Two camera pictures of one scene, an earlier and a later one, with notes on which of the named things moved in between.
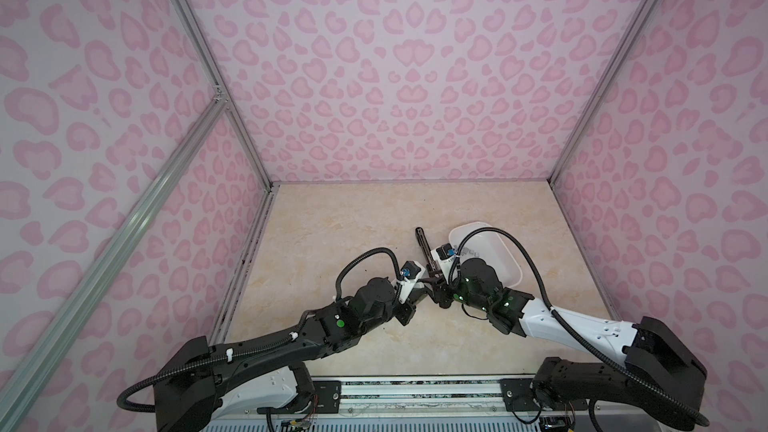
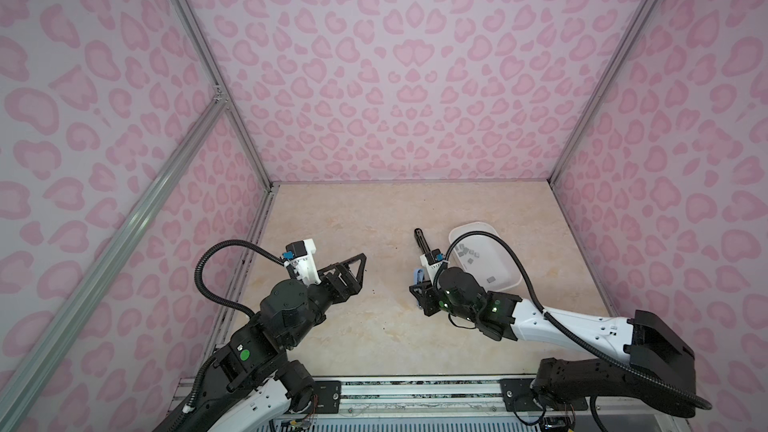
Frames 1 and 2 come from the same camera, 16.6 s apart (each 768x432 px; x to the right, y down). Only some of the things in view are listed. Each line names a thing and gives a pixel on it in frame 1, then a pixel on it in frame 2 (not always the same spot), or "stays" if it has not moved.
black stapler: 432,266 stays
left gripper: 410,306 → 351,284
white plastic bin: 489,246 stays
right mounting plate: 517,395 stays
